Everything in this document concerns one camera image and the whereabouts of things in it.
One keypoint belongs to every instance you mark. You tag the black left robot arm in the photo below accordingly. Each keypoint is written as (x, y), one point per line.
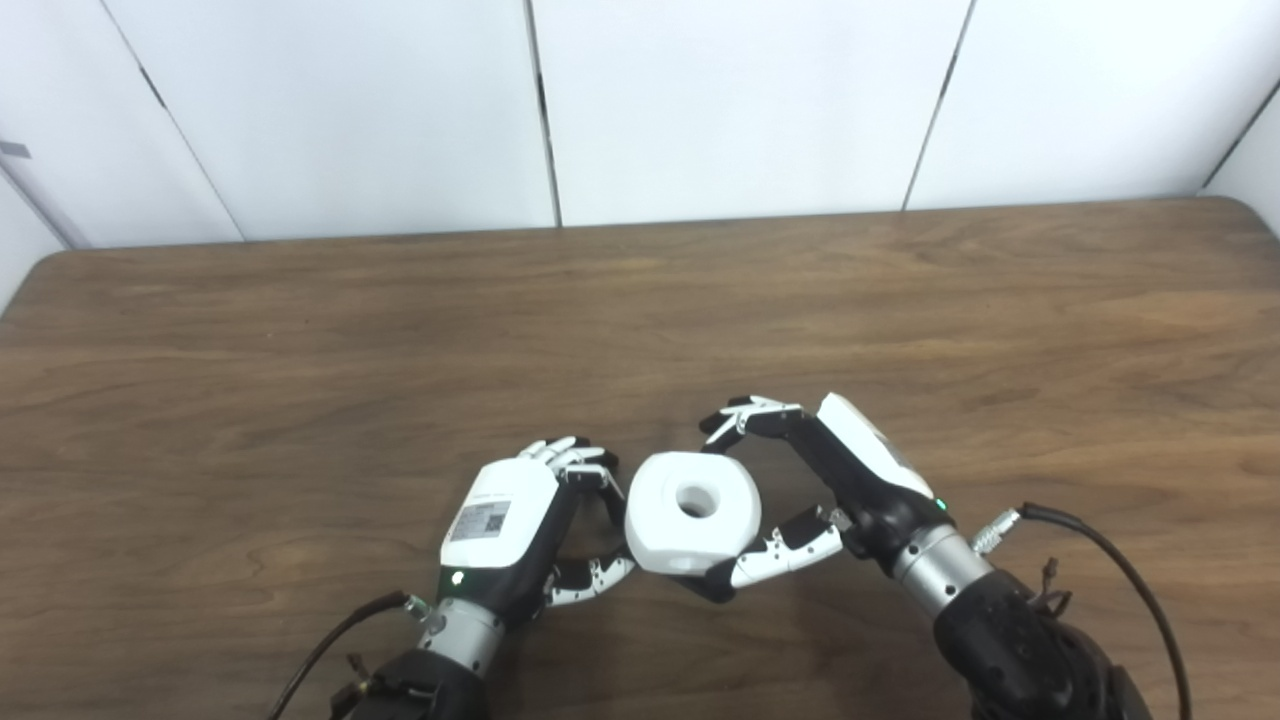
(440, 660)

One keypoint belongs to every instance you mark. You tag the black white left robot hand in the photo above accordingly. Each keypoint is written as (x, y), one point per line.
(500, 530)

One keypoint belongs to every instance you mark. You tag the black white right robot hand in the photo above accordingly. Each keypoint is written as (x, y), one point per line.
(860, 470)

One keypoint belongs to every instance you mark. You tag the round white plastic piece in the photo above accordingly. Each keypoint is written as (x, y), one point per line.
(690, 515)

